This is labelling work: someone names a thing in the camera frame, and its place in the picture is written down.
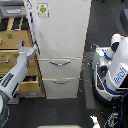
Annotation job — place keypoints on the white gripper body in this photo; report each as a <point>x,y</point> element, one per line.
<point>29,52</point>

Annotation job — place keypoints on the white gripper tip lower right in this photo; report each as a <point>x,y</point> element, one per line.
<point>95,121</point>

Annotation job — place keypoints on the bottom fridge drawer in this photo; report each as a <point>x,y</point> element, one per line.
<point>61,88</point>

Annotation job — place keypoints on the white blue mobile robot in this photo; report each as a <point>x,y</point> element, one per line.
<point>110,71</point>

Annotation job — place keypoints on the green sticker on fridge door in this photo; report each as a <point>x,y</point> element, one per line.
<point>42,9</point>

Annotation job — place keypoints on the middle fridge drawer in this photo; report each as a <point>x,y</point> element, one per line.
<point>60,68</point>

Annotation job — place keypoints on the white refrigerator cabinet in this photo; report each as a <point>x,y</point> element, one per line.
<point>59,27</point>

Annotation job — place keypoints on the fridge drawer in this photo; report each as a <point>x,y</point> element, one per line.
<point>61,88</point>
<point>60,68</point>

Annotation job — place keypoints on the top wooden drawer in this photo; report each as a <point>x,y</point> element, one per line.
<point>10,39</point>

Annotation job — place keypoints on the wooden drawer cabinet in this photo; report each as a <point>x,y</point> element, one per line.
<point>18,24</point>

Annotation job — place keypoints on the bottom open wooden drawer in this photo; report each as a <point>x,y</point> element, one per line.
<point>11,85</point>

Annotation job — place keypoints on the grey box on cabinet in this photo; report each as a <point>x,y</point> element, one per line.
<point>13,11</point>

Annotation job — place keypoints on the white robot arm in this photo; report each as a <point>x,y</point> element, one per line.
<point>19,70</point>

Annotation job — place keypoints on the white fridge door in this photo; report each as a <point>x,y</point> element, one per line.
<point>63,32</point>

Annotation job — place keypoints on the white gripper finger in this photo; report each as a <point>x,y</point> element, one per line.
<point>36,48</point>

